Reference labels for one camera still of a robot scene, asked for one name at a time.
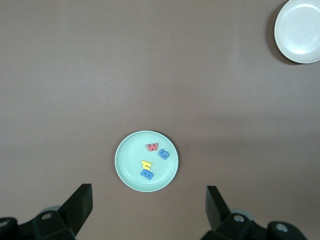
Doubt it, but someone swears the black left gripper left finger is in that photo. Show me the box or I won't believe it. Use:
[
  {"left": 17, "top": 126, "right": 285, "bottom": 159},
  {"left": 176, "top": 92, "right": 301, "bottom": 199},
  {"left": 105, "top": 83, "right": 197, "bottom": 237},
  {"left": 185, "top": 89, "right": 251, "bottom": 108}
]
[{"left": 0, "top": 183, "right": 94, "bottom": 240}]

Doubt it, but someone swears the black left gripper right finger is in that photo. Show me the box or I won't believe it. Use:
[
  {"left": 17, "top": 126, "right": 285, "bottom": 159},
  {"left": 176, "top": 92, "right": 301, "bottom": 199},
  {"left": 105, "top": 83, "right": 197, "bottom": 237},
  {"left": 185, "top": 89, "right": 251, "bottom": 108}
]
[{"left": 205, "top": 185, "right": 307, "bottom": 240}]

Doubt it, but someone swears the blue foam letter m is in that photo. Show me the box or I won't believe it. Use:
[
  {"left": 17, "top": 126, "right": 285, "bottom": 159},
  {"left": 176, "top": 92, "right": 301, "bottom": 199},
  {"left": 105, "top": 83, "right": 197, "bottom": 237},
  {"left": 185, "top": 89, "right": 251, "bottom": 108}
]
[{"left": 139, "top": 168, "right": 155, "bottom": 181}]

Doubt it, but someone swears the blue foam letter g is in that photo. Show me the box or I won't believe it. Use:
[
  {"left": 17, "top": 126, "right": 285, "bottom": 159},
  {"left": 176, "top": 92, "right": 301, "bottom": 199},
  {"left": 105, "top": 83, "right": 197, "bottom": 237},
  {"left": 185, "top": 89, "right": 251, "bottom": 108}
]
[{"left": 158, "top": 148, "right": 171, "bottom": 161}]

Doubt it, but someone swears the red foam letter w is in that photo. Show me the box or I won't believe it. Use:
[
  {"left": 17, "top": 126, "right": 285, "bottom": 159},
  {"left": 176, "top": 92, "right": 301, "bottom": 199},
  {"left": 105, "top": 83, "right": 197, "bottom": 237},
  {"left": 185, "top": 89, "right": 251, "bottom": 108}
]
[{"left": 145, "top": 142, "right": 160, "bottom": 153}]

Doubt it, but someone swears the green plate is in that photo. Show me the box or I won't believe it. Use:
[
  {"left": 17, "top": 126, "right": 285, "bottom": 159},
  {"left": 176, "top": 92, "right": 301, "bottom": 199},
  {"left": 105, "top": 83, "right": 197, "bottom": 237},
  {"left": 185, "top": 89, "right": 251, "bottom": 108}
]
[{"left": 114, "top": 130, "right": 180, "bottom": 193}]

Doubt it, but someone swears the beige plate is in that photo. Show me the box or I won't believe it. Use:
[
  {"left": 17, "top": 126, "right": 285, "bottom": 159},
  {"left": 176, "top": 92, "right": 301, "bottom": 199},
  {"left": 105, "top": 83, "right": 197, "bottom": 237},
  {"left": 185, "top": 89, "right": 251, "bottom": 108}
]
[{"left": 273, "top": 0, "right": 320, "bottom": 64}]

